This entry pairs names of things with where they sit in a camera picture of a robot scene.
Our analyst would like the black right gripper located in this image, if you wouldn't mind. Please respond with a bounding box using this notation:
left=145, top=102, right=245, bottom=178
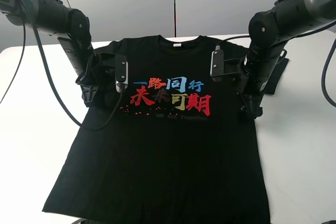
left=224, top=57, right=263, bottom=121

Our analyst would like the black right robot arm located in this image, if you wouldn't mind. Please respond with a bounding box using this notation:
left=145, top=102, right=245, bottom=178
left=224, top=0, right=335, bottom=119

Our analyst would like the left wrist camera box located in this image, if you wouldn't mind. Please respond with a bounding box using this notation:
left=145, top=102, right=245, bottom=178
left=115, top=55, right=129, bottom=93

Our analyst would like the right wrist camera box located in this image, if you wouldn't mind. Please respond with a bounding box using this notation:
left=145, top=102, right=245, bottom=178
left=210, top=45, right=224, bottom=82

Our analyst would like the black printed t-shirt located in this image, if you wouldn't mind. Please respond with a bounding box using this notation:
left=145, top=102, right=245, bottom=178
left=41, top=34, right=289, bottom=224

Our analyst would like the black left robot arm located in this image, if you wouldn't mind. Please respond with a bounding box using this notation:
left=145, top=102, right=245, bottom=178
left=1, top=0, right=115, bottom=108

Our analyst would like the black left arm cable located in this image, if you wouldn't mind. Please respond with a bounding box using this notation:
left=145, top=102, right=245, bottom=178
left=0, top=0, right=124, bottom=131

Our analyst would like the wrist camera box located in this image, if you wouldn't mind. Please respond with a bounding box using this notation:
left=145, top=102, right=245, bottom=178
left=210, top=45, right=224, bottom=82
left=115, top=55, right=129, bottom=93

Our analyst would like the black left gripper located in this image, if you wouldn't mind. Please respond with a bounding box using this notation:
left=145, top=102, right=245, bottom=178
left=76, top=53, right=116, bottom=108

